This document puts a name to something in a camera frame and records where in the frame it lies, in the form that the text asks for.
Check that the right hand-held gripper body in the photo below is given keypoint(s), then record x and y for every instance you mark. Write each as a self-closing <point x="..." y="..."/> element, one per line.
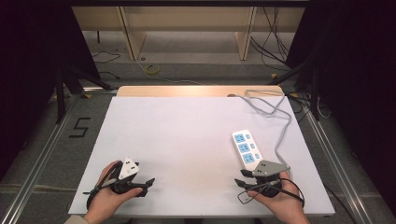
<point x="268" y="169"/>

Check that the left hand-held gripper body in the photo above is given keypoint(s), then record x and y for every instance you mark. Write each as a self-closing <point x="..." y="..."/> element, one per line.
<point x="128" y="168"/>

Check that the white power strip blue sockets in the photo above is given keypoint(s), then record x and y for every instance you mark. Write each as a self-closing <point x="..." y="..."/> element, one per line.
<point x="244" y="147"/>

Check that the person's left hand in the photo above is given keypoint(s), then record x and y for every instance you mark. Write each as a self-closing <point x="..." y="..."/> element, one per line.
<point x="104" y="199"/>

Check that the person's right hand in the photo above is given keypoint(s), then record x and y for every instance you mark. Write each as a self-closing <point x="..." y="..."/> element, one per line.
<point x="288" y="202"/>

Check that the white table mat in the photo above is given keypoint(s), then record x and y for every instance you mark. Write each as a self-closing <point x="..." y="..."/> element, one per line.
<point x="186" y="149"/>

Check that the black metal stand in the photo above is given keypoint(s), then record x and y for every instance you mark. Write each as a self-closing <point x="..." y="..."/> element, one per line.
<point x="313" y="90"/>
<point x="73" y="82"/>

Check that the wooden table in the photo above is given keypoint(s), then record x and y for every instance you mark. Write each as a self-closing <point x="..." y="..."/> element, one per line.
<point x="186" y="91"/>

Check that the yellow tape roll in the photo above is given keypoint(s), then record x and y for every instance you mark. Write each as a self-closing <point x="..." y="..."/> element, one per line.
<point x="152" y="69"/>

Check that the dark curtain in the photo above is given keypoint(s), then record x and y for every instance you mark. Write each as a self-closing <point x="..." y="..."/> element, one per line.
<point x="28" y="77"/>
<point x="358" y="77"/>

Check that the light wooden shelf unit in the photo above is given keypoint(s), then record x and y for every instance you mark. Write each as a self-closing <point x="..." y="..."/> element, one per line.
<point x="186" y="18"/>

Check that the aluminium floor rail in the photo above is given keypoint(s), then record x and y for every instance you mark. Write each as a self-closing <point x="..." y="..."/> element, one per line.
<point x="337" y="161"/>
<point x="40" y="155"/>

